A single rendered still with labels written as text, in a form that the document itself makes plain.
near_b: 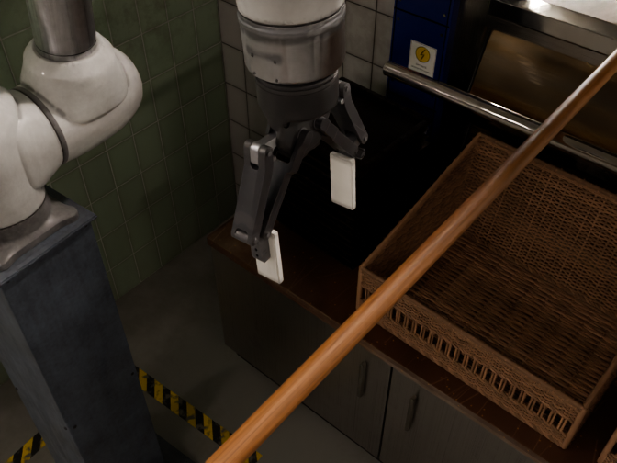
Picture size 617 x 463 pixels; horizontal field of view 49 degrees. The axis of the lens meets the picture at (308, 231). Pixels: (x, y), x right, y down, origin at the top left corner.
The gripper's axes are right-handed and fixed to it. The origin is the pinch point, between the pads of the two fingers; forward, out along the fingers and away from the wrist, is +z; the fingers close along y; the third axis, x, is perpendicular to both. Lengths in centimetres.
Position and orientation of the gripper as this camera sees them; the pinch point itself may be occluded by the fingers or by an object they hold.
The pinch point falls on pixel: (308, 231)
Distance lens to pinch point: 74.5
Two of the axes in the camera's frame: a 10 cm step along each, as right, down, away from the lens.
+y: -5.9, 5.8, -5.7
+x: 8.1, 3.7, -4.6
